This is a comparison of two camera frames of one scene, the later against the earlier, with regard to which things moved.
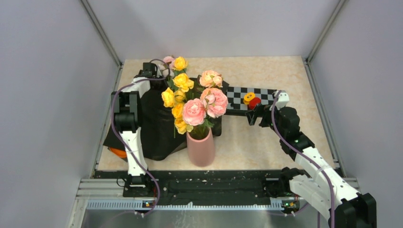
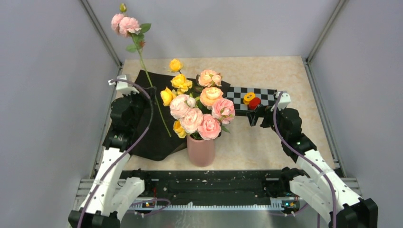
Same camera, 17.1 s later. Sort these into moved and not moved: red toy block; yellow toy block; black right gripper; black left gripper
Moved: black left gripper
Not moved: red toy block; yellow toy block; black right gripper
